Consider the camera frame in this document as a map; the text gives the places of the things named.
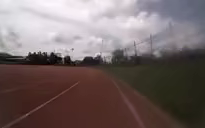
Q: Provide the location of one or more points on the dark tree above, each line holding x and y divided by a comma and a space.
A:
118, 56

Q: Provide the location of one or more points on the low building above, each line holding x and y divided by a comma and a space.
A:
5, 58

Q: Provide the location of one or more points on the green grass field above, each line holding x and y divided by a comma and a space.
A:
173, 90

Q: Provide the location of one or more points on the row of dark trees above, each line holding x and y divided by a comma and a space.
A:
50, 58

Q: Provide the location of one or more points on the red running track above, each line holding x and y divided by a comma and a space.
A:
83, 103

